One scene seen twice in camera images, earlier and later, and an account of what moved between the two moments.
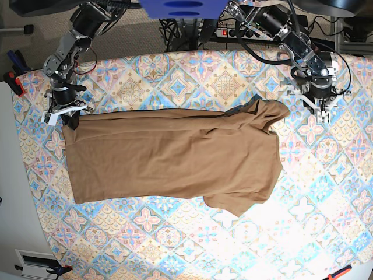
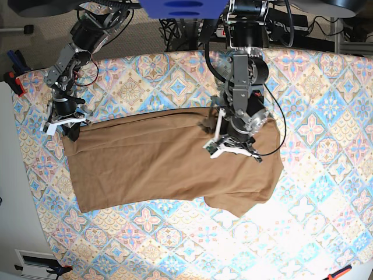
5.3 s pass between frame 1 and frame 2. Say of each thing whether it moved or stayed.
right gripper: moved
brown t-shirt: stayed
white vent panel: stayed
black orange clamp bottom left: stayed
